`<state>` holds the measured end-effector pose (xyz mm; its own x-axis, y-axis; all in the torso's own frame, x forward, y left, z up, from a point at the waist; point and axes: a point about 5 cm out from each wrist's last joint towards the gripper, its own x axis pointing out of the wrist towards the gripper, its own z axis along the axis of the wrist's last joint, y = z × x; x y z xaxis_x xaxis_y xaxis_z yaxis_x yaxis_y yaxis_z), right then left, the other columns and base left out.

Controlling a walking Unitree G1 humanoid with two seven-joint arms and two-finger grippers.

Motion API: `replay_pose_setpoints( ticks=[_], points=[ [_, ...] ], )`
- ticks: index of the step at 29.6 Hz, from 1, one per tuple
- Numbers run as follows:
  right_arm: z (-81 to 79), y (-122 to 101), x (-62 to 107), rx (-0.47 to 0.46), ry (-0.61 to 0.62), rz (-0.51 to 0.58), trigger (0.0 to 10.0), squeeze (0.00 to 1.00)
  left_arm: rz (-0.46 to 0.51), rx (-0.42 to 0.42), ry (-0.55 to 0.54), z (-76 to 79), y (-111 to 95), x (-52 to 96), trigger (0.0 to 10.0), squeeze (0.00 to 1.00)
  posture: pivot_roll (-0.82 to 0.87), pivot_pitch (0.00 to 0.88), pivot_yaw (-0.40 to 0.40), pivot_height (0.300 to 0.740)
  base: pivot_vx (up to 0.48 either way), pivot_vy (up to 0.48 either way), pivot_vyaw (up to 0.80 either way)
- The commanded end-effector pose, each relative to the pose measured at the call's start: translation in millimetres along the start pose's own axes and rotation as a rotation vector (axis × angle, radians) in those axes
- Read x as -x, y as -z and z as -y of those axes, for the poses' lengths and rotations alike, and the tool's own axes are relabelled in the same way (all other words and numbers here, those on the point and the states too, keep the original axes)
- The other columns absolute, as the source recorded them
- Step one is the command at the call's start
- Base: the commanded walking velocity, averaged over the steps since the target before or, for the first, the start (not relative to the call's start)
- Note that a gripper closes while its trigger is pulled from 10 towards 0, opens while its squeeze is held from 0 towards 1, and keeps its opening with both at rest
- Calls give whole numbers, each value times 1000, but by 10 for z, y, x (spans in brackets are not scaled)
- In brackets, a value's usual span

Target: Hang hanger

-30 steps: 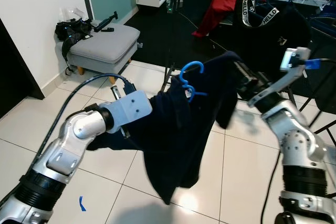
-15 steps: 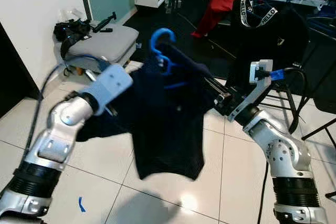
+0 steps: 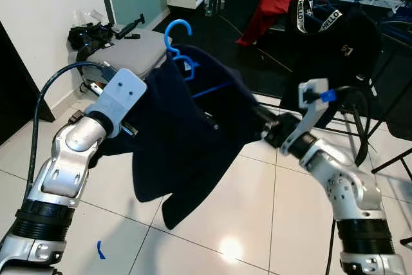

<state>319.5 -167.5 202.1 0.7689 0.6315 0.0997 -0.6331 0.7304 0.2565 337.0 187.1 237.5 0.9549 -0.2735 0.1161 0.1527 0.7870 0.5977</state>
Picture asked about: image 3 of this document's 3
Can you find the blue plastic clothes hanger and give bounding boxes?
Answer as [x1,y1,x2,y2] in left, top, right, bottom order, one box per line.
[164,19,234,100]

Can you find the grey cushioned stool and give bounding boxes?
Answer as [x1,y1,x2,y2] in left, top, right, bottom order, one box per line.
[87,27,168,82]

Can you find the black HELLO collar jersey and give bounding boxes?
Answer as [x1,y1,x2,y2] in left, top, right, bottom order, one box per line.
[283,0,384,111]

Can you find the red shirt yellow print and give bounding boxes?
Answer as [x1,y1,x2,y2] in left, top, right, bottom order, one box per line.
[236,0,326,47]

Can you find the black furniture panel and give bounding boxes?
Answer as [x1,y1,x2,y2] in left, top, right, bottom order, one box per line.
[0,21,41,147]

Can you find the dark hanging garment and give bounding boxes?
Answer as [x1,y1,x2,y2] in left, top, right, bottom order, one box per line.
[379,3,412,140]

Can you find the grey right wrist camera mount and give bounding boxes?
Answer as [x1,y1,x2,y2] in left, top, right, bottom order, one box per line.
[297,79,337,140]

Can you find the black strap bundle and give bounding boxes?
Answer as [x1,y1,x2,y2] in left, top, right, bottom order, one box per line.
[68,23,117,50]

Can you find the black handle tool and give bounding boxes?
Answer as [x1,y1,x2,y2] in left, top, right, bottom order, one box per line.
[113,14,145,39]

